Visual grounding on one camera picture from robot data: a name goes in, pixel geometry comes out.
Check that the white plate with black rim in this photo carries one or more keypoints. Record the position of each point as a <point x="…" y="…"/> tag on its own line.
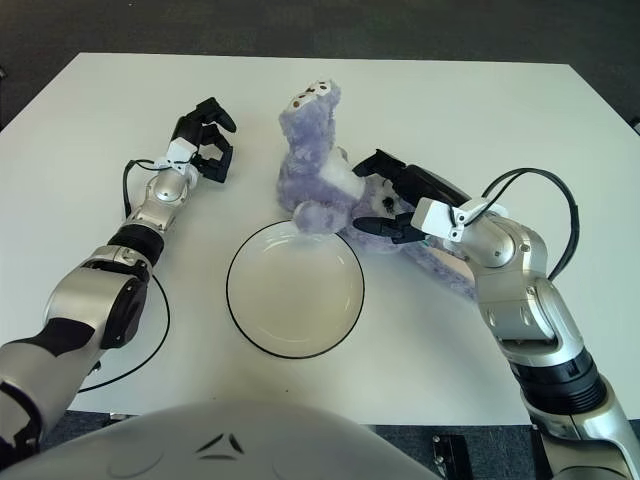
<point x="295" y="295"/>

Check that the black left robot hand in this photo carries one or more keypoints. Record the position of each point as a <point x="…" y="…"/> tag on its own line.
<point x="195" y="127"/>

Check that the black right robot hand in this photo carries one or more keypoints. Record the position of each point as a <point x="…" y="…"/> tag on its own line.
<point x="425" y="182"/>

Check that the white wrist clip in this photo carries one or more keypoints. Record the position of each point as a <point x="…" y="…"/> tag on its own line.
<point x="180" y="152"/>
<point x="440" y="217"/>

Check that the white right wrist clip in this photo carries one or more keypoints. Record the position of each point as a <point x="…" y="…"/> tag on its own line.
<point x="440" y="217"/>

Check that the grey robot torso shell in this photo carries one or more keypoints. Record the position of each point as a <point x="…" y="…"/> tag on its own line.
<point x="225" y="430"/>

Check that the black metal bracket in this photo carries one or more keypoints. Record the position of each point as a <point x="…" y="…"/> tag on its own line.
<point x="450" y="457"/>

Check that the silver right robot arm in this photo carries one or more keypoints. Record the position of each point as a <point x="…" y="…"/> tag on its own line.
<point x="525" y="280"/>

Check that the purple plush bunny doll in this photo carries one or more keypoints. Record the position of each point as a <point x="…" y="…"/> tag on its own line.
<point x="315" y="165"/>

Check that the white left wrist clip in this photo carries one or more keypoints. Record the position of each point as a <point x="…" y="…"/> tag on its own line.
<point x="180" y="152"/>

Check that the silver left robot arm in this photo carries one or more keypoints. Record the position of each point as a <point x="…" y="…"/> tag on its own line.
<point x="125" y="260"/>

